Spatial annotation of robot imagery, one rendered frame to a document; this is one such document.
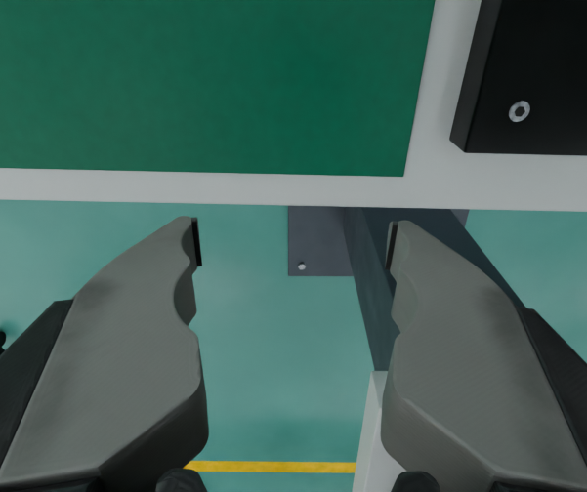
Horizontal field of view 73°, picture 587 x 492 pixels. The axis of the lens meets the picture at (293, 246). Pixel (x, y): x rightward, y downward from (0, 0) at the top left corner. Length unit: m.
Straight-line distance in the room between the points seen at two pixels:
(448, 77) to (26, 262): 1.28
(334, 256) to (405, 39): 0.95
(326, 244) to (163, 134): 0.91
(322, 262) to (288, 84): 0.95
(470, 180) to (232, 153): 0.13
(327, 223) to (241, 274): 0.30
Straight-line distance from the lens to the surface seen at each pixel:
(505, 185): 0.25
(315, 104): 0.21
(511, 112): 0.21
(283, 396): 1.56
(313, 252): 1.11
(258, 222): 1.08
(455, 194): 0.24
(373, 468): 0.42
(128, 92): 0.22
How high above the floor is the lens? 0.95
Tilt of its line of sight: 59 degrees down
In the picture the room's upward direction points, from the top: 180 degrees clockwise
